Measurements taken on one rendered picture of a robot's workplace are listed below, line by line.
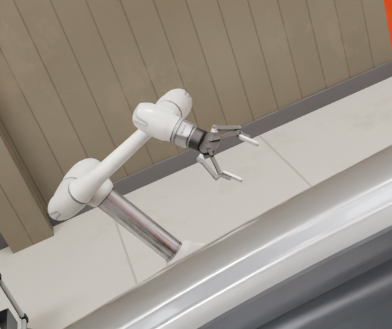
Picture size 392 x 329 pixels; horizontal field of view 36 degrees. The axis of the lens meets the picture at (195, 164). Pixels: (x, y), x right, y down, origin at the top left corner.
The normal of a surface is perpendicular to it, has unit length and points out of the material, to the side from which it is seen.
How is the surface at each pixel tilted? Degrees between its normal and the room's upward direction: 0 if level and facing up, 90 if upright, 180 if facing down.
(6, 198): 90
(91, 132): 90
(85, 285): 0
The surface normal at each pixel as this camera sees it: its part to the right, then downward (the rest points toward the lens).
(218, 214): -0.31, -0.82
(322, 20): 0.28, 0.40
